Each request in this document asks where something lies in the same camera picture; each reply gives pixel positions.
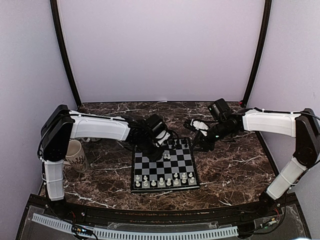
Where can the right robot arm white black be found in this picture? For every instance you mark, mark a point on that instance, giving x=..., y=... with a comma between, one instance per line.
x=302, y=126

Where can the white knight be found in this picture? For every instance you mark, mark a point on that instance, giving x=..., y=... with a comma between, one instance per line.
x=145, y=183

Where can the white rook front corner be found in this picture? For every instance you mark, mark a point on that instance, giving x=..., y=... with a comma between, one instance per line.
x=137, y=184

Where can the white bishop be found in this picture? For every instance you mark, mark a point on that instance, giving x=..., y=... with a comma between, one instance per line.
x=184, y=178

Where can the right black frame post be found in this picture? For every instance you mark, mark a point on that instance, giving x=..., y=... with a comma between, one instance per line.
x=259, y=51

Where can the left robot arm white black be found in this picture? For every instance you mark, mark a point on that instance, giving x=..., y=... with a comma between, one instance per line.
x=65, y=125

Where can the white mug floral pattern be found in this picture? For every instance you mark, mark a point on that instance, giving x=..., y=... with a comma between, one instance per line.
x=76, y=157

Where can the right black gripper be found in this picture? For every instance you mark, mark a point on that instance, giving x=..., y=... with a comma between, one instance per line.
x=207, y=145

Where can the white slotted cable duct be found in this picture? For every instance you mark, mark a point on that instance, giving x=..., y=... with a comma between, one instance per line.
x=121, y=231

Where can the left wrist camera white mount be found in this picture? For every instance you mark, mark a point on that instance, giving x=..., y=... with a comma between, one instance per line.
x=165, y=135

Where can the black chess pieces row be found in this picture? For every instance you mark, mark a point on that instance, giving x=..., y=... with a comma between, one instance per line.
x=177, y=144

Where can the white piece front row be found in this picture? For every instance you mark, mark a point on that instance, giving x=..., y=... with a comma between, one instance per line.
x=176, y=182

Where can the black grey chess board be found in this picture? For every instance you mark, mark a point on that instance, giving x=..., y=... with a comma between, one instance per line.
x=182, y=161

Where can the white king piece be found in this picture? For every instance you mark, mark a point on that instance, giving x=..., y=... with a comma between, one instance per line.
x=169, y=182

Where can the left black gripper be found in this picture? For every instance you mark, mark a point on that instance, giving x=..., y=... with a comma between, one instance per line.
x=154, y=156

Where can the black front rail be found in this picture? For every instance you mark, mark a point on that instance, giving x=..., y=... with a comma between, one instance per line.
x=99, y=215

